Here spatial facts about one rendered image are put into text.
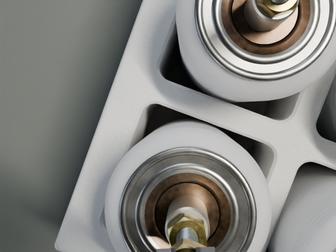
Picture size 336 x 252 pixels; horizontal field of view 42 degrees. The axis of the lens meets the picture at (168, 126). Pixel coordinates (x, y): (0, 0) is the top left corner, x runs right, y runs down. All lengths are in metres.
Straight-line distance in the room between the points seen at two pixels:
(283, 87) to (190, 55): 0.05
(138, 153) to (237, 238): 0.07
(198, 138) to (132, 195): 0.05
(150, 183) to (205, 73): 0.07
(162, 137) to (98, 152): 0.09
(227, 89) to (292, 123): 0.09
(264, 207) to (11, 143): 0.35
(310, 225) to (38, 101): 0.34
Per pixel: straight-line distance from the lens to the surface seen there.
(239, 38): 0.24
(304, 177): 0.36
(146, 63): 0.31
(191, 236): 0.19
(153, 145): 0.24
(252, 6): 0.22
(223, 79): 0.24
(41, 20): 0.53
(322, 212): 0.29
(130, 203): 0.25
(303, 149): 0.32
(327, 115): 0.36
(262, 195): 0.25
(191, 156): 0.24
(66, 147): 0.51
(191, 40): 0.24
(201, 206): 0.23
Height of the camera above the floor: 0.49
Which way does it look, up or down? 86 degrees down
